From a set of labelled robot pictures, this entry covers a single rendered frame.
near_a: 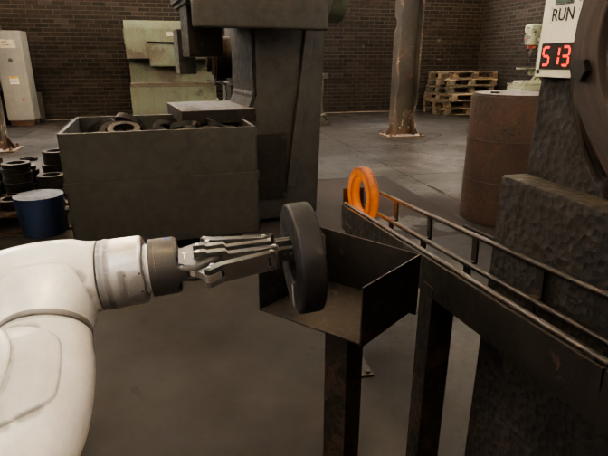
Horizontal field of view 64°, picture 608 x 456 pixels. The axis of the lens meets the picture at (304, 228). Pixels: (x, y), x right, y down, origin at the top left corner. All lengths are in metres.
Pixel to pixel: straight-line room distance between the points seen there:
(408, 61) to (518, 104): 4.31
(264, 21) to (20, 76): 7.29
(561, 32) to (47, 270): 0.88
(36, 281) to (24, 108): 9.32
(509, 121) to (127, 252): 3.01
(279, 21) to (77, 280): 2.54
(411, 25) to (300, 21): 4.63
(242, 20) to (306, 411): 2.11
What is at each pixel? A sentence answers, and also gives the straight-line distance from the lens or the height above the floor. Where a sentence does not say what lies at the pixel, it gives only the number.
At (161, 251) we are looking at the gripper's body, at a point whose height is 0.86.
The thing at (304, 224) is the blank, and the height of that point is 0.89.
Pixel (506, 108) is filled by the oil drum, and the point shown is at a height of 0.80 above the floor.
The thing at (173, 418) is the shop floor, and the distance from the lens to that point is 1.73.
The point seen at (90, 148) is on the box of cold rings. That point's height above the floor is 0.66.
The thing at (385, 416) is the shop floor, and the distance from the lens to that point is 1.70.
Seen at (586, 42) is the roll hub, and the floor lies 1.11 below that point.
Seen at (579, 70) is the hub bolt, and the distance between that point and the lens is 0.63.
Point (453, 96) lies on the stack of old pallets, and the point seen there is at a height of 0.40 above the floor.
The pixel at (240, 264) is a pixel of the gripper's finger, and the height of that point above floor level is 0.85.
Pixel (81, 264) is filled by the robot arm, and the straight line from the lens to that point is 0.64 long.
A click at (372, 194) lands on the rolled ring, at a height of 0.70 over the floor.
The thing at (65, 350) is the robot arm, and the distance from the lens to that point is 0.58.
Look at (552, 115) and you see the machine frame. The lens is 1.04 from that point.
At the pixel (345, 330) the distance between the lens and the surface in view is 0.94.
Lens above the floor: 1.09
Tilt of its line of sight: 19 degrees down
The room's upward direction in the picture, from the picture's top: straight up
